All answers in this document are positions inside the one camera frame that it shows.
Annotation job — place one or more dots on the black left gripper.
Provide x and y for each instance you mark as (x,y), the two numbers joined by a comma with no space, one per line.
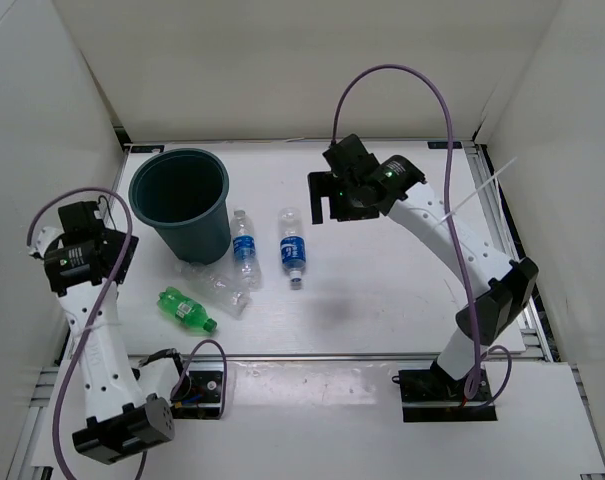
(117,241)

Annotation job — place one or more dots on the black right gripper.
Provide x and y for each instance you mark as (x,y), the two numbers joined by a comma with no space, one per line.
(325,185)

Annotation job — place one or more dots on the clear bottle blue label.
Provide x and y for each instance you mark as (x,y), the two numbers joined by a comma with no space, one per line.
(292,246)
(245,258)

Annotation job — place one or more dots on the green plastic bottle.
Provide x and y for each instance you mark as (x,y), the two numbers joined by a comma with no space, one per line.
(188,313)

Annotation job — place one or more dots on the crushed clear plastic bottle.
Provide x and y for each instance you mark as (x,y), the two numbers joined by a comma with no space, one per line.
(224,293)

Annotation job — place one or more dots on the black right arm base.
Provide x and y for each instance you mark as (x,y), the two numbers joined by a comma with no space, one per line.
(425,400)

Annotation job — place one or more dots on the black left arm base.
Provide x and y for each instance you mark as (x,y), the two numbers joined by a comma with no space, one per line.
(201,394)

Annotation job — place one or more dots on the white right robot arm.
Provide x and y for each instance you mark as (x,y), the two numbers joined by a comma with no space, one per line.
(360,187)

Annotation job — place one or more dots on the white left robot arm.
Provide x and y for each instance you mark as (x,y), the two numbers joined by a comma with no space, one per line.
(127,408)

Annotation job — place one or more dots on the dark green plastic bin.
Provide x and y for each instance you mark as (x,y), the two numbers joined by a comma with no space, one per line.
(182,195)

